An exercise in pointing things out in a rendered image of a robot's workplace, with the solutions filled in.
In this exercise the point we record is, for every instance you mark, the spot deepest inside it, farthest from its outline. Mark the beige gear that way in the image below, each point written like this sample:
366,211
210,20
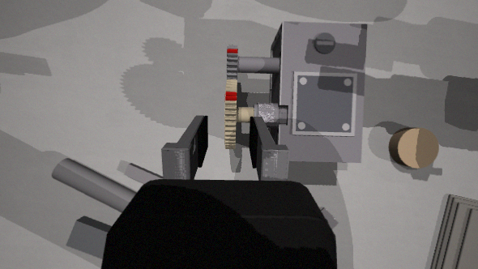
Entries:
233,114

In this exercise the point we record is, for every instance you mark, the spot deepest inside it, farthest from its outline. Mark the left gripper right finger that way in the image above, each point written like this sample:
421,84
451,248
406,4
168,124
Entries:
271,160

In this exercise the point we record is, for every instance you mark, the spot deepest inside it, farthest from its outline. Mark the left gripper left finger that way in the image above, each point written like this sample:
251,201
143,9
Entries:
181,160

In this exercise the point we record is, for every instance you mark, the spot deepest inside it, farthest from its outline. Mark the grey square washer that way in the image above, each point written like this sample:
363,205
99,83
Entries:
330,219

